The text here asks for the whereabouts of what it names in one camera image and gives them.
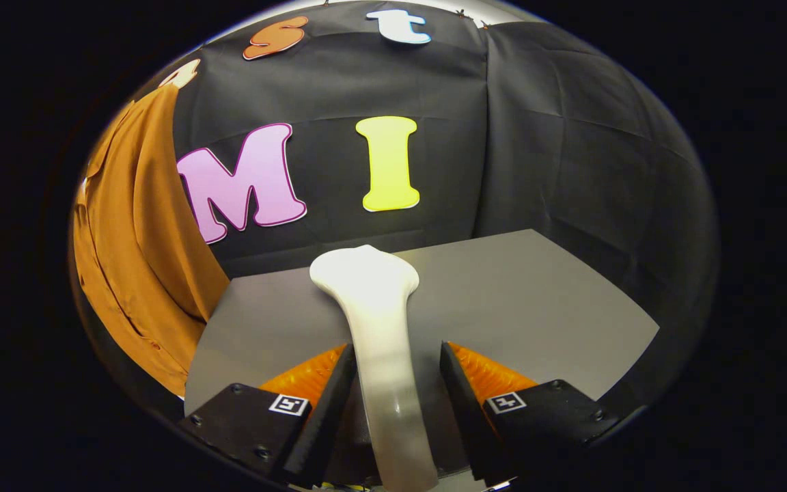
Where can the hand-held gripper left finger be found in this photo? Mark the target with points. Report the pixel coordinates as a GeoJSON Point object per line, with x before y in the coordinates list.
{"type": "Point", "coordinates": [328, 417]}

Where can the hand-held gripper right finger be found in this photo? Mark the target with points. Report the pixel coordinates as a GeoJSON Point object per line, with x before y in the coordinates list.
{"type": "Point", "coordinates": [465, 417]}

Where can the brown button-up shirt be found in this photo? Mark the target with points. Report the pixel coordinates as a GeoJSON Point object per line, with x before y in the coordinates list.
{"type": "Point", "coordinates": [134, 239]}

